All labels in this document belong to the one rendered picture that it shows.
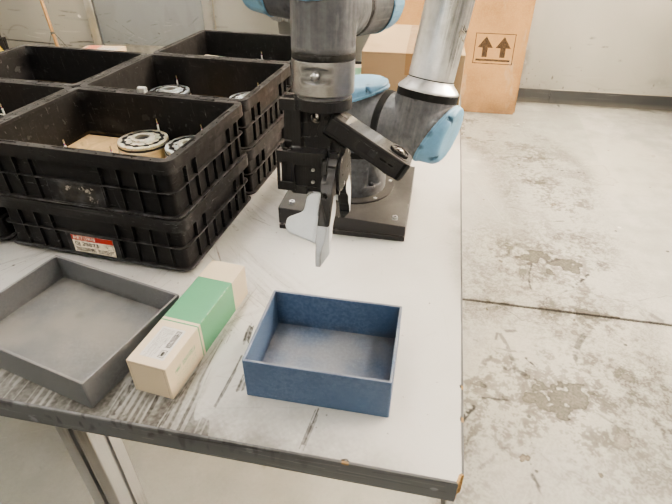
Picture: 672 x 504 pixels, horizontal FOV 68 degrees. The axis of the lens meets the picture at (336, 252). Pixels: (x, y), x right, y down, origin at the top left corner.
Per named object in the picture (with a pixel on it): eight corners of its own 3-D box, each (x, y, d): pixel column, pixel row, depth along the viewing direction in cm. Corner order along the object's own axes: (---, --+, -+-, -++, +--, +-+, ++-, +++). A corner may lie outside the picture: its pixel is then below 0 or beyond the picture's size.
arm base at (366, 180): (387, 170, 118) (393, 130, 112) (381, 203, 106) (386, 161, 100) (324, 162, 120) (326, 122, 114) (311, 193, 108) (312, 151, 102)
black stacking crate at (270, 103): (293, 110, 133) (291, 65, 126) (250, 155, 109) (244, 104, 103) (159, 97, 141) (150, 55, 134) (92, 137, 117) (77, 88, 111)
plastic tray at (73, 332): (-41, 350, 77) (-55, 326, 74) (64, 276, 92) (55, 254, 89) (92, 408, 68) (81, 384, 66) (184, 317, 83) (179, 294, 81)
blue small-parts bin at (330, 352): (399, 339, 79) (402, 305, 75) (388, 418, 67) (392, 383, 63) (277, 322, 82) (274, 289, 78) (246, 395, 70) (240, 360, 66)
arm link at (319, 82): (360, 54, 61) (347, 66, 54) (359, 93, 64) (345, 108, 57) (301, 51, 63) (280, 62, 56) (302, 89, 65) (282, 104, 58)
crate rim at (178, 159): (245, 113, 104) (244, 101, 102) (171, 177, 80) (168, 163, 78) (78, 97, 112) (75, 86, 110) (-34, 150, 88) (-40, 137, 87)
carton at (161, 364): (217, 286, 90) (212, 259, 86) (248, 293, 88) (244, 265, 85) (135, 389, 71) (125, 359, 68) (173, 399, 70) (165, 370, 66)
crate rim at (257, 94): (292, 72, 127) (292, 63, 126) (245, 113, 104) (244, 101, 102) (152, 62, 136) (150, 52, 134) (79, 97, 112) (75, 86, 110)
